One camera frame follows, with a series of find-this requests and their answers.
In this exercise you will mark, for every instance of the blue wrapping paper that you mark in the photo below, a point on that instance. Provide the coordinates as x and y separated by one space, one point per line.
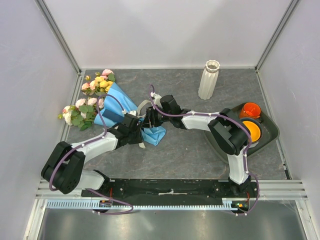
115 105

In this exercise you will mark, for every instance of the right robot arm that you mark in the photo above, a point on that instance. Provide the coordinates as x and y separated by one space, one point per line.
229 132

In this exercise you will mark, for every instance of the cream ribbon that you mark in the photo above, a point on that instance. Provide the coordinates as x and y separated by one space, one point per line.
147 134

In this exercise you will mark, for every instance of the orange bowl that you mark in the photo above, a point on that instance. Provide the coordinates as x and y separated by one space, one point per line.
254 128

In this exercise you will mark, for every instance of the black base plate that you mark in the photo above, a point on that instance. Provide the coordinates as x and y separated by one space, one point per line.
174 192

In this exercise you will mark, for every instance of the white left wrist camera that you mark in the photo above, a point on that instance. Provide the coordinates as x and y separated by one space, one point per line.
133 113

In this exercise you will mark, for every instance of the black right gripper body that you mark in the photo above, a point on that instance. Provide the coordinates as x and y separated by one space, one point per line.
158 117

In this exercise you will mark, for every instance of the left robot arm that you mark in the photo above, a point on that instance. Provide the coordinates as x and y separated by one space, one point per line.
64 169

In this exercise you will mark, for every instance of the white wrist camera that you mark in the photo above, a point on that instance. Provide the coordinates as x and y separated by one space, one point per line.
156 99
133 113

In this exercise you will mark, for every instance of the white plate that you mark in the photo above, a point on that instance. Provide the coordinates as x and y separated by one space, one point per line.
255 146

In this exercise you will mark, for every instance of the slotted cable duct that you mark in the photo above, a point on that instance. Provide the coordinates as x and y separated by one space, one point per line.
87 204

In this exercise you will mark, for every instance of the white ribbed vase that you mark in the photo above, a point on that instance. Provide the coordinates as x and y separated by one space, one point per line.
208 79

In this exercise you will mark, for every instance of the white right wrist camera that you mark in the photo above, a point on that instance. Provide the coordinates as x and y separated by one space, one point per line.
156 99

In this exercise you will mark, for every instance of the dark green tray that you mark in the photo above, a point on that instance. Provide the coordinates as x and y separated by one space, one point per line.
270 133

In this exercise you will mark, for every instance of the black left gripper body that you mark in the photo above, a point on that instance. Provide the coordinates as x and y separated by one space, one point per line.
137 128

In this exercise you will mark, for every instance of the orange cup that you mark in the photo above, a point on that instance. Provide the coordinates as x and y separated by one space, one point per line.
250 110

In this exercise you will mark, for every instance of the artificial flower bouquet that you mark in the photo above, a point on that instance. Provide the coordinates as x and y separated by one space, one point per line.
83 113

